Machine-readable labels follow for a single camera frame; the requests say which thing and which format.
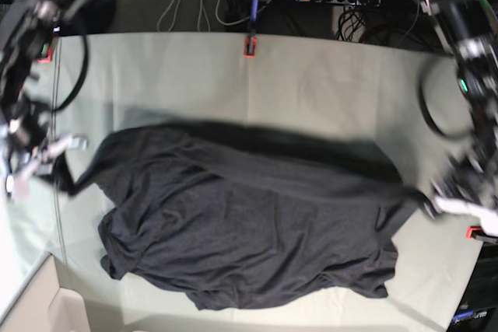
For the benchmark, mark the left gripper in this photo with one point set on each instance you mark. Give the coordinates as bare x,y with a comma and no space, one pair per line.
470,189

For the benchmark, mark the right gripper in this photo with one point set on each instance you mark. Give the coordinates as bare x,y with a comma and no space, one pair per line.
46,160

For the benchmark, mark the black t-shirt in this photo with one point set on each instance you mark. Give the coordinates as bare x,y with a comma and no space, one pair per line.
246,218

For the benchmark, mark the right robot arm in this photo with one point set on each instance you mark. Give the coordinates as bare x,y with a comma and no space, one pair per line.
28,31

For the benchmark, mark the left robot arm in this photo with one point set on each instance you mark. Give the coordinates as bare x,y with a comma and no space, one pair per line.
467,30

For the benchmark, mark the red clamp right edge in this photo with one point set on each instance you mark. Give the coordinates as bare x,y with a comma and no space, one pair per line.
477,233

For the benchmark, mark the red clamp top left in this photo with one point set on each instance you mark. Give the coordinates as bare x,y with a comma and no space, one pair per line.
46,52

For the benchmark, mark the red clamp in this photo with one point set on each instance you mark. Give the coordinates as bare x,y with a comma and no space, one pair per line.
250,46
46,52

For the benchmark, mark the green table cloth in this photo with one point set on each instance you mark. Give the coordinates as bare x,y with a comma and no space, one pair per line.
323,88

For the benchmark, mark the red clamp top centre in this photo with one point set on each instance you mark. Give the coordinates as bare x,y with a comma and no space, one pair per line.
250,46

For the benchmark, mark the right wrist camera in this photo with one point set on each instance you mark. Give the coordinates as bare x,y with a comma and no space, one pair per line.
17,187

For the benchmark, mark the blue clamp handle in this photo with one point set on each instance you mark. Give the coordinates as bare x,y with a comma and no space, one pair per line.
254,11

